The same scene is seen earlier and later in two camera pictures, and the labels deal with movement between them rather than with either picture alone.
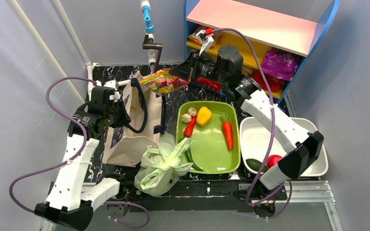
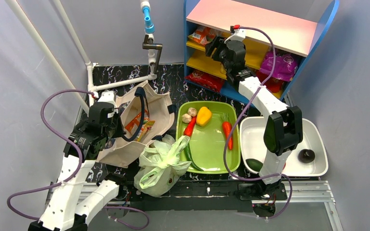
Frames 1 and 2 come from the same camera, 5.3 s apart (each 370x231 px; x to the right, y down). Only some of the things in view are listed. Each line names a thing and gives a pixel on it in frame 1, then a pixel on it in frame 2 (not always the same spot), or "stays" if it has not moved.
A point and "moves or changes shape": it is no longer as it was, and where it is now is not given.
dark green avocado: [255, 165] stays
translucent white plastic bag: [161, 167] stays
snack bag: [161, 82] → [133, 126]
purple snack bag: [280, 65] stays
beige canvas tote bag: [124, 146] moves or changes shape
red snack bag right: [275, 84] stays
